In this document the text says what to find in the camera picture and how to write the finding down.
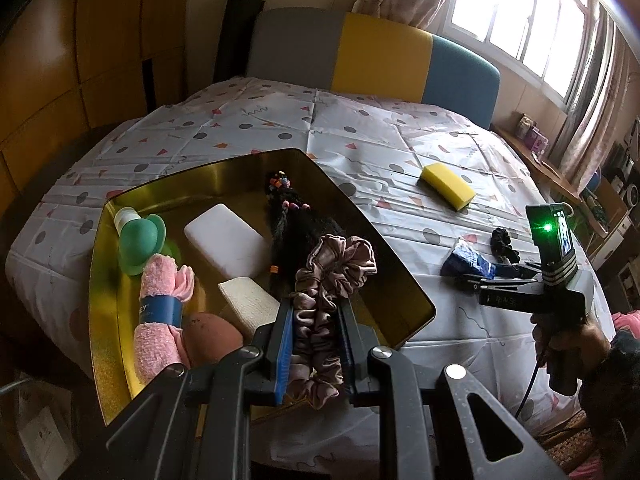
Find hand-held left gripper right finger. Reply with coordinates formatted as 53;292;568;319
336;300;569;480

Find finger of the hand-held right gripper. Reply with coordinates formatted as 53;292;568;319
452;272;540;295
492;260;543;282

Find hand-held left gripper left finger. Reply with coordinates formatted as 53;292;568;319
65;297;296;480

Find pink striped scrunchie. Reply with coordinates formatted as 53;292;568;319
292;235;377;411

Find blue packet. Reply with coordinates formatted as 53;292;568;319
441;238;497;281

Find cream cloth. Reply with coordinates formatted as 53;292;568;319
218;276;281;339

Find black braided wig with beads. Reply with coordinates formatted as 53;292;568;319
265;170;346;293

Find pink towel blue band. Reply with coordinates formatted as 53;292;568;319
134;254;196;386

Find gold metal tray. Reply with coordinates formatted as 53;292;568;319
89;148;436;426

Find person's right forearm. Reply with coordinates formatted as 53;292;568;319
580;332;640;480

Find person's right hand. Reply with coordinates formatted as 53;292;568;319
531;320;613;392

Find black scrunchie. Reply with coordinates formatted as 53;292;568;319
489;227;522;263

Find brown makeup sponge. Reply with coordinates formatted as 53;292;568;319
181;311;244;367

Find pink blanket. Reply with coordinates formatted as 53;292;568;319
612;310;640;337

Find wooden shelf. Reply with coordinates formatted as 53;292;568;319
492;122;631;241

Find yellow sponge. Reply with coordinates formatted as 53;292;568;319
419;163;476;212

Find white sponge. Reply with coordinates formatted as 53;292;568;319
183;203;273;278

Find purple container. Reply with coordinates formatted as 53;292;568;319
515;114;549;152

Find woven mat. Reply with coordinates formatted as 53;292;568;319
537;410;603;467

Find green silicone bottle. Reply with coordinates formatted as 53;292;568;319
114;207;167;277

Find printed bed sheet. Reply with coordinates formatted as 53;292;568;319
5;76;616;461

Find window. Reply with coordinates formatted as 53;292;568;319
450;0;601;106

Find white papers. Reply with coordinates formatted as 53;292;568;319
20;375;76;480

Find grey yellow blue headboard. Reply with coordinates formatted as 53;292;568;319
247;7;501;131

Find black rolled mat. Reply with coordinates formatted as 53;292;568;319
215;0;266;83

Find wooden wardrobe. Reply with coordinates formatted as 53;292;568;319
0;0;191;201

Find black cable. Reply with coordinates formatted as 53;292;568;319
516;352;547;417

